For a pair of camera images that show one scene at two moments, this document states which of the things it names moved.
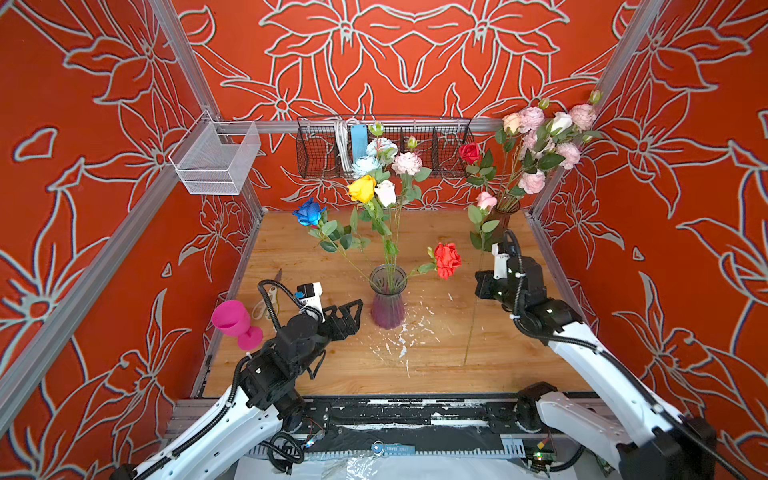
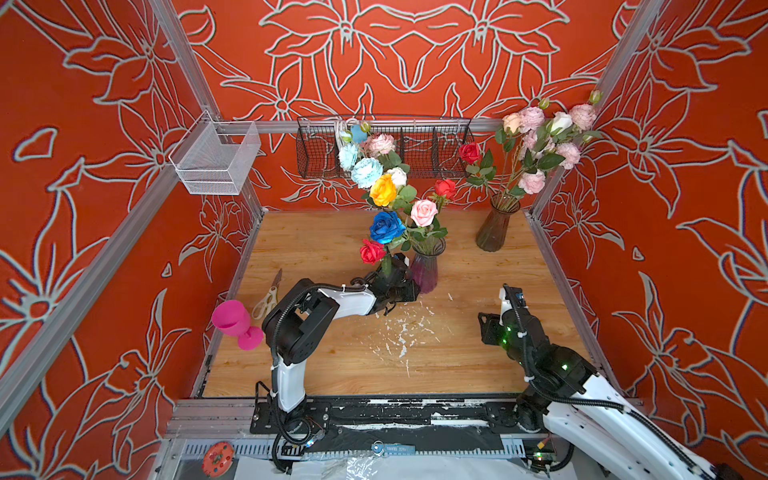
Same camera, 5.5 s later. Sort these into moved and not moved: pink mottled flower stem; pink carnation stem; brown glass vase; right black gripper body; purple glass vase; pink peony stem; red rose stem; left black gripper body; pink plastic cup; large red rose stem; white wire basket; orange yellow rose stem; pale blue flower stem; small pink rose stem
Moved: pale blue flower stem; large red rose stem; pink mottled flower stem; right black gripper body; purple glass vase; orange yellow rose stem; small pink rose stem; left black gripper body
Not moved: pink carnation stem; red rose stem; white wire basket; pink peony stem; brown glass vase; pink plastic cup
